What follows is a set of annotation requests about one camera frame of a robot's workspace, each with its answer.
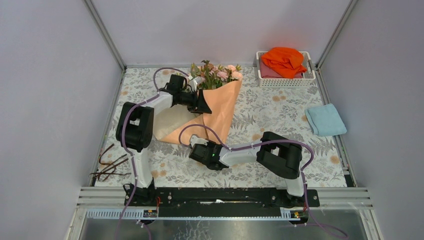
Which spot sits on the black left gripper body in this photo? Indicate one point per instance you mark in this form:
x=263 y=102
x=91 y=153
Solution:
x=188 y=99

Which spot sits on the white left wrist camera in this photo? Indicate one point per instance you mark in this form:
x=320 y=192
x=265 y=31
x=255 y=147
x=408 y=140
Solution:
x=194 y=82

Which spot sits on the pink folded cloth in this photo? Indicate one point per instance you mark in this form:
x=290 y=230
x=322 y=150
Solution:
x=268 y=73

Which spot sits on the pink fake flower bunch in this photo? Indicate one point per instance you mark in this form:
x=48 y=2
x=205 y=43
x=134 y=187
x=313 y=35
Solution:
x=215 y=75

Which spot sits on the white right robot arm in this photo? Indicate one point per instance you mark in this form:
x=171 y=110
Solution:
x=279 y=155

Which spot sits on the white perforated plastic basket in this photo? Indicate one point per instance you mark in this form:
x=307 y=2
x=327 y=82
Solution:
x=307 y=77

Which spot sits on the pink fake flower stem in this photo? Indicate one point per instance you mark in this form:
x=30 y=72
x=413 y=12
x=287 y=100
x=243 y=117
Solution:
x=234 y=73

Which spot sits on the orange folded cloth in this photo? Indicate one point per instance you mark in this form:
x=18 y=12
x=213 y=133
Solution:
x=286 y=61

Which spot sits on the floral patterned table mat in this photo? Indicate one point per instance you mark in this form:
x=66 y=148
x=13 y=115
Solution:
x=257 y=110

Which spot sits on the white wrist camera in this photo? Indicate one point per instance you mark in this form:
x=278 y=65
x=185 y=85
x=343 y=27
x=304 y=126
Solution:
x=194 y=82
x=197 y=140

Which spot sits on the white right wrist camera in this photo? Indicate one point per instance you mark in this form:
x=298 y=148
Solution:
x=197 y=140

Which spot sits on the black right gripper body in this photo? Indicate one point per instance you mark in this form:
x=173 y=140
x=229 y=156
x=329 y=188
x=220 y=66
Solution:
x=211 y=144

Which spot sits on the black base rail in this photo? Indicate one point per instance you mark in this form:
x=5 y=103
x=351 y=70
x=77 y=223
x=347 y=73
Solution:
x=217 y=202

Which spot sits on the light blue towel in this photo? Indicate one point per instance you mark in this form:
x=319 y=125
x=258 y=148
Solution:
x=325 y=121

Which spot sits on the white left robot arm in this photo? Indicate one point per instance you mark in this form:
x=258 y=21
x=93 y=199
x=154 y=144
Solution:
x=135 y=127

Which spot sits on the brown kraft wrapping paper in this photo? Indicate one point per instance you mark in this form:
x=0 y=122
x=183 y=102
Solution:
x=176 y=125

